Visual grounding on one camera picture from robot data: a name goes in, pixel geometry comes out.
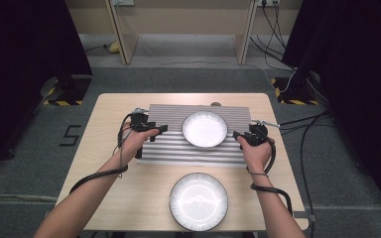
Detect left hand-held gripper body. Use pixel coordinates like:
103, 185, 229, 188
130, 106, 151, 134

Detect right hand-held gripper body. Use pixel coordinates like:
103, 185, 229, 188
244, 118, 281, 147

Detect white plate with dark rim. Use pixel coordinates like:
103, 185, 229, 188
181, 110, 229, 149
169, 172, 229, 232

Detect person's right hand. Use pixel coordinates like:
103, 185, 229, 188
236, 135, 275, 176

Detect person's left hand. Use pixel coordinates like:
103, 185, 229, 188
119, 127, 161, 167

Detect grey striped placemat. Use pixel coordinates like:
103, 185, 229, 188
136, 103, 262, 168

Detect stand base with hazard tape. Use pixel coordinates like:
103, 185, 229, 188
42, 74, 92, 107
270, 76, 320, 106

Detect yellow object on floor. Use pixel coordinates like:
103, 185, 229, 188
108, 40, 121, 55

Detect beige wooden desk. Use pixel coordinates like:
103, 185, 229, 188
64, 0, 304, 65

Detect black curtain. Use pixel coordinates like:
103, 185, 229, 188
0, 0, 93, 178
281, 0, 381, 224

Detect black floor cables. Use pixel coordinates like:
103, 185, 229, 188
277, 110, 336, 238

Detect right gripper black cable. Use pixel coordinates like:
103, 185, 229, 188
246, 127, 295, 216

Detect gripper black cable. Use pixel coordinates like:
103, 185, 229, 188
246, 127, 295, 216
68, 112, 134, 195

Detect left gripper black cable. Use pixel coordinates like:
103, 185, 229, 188
68, 112, 134, 195

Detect black cables from socket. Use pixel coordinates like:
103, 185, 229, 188
249, 3, 296, 71

